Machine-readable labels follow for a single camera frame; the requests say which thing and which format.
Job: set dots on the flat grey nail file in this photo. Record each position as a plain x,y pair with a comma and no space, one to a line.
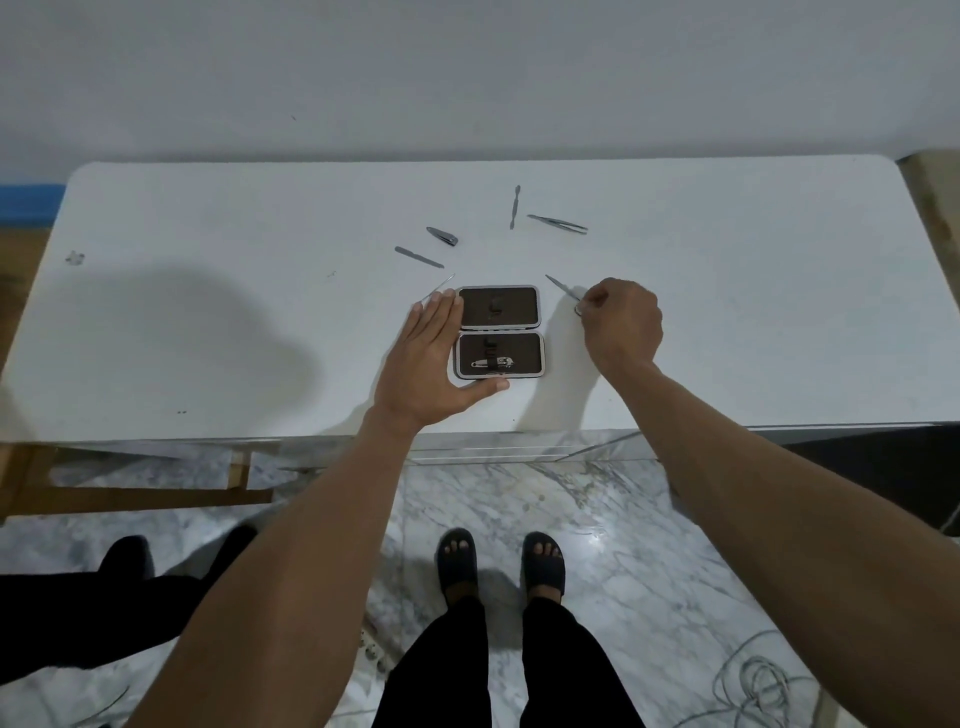
418,257

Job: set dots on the small grey nail clipper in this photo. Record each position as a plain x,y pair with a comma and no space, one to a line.
442,236

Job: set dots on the person's left forearm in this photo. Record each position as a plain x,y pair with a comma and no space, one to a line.
300,570

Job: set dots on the person's left thumb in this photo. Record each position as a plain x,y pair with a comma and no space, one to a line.
484,391

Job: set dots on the person's right hand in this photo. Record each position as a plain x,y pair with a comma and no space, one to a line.
626,322

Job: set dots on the silver cuticle pusher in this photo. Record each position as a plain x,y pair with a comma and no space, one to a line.
515,206

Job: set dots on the person's right leg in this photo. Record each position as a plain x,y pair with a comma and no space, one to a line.
570,667

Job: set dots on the white power strip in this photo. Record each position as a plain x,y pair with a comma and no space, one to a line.
373,651

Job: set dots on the wooden table frame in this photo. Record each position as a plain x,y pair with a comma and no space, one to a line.
135,499

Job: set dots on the silver tweezers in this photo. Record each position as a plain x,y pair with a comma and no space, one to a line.
556,223

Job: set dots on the blue plastic object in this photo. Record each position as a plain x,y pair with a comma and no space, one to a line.
30,202

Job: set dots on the person's right forearm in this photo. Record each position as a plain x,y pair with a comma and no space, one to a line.
772,540

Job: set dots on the person's left little finger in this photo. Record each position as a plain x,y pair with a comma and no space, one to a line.
409,330

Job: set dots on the small silver nail scissors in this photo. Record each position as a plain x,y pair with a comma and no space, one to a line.
561,287

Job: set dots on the large silver nail clipper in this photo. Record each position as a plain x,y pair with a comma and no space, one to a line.
491,364

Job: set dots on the black slide sandal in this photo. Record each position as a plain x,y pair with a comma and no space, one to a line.
544,574
457,570

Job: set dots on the dark manicure case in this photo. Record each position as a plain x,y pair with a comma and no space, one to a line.
517,307

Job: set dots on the thin silver manicure pick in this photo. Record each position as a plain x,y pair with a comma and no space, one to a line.
442,286

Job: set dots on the person's left hand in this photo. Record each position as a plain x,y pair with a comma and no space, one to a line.
420,367

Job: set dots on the person's right fingers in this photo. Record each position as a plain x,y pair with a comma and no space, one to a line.
592,301

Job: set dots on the person's left middle finger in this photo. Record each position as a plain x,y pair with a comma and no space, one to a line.
439,316

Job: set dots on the person's left leg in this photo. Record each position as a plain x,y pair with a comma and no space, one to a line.
442,667

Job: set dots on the person's leg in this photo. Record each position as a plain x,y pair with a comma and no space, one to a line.
570,667
442,667

